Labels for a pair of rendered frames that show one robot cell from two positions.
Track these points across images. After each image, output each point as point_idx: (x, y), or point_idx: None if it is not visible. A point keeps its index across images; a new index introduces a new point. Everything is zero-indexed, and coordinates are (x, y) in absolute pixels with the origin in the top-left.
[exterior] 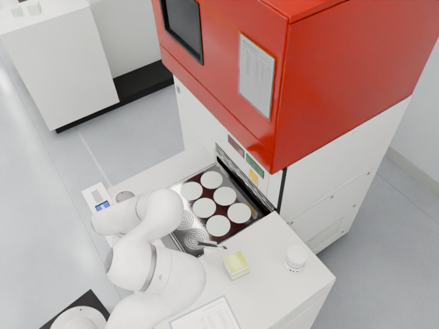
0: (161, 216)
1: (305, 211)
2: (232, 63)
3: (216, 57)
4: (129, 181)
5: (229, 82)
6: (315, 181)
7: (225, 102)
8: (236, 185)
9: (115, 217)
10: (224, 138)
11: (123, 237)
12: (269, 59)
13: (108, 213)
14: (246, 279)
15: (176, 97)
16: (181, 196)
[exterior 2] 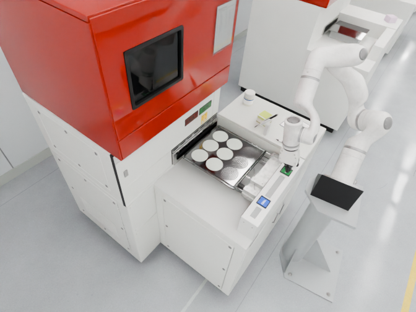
0: (331, 46)
1: None
2: (209, 38)
3: (195, 52)
4: (213, 222)
5: (205, 57)
6: None
7: (200, 80)
8: (194, 146)
9: (314, 108)
10: (181, 130)
11: (353, 48)
12: (234, 1)
13: (315, 111)
14: None
15: (121, 188)
16: (221, 168)
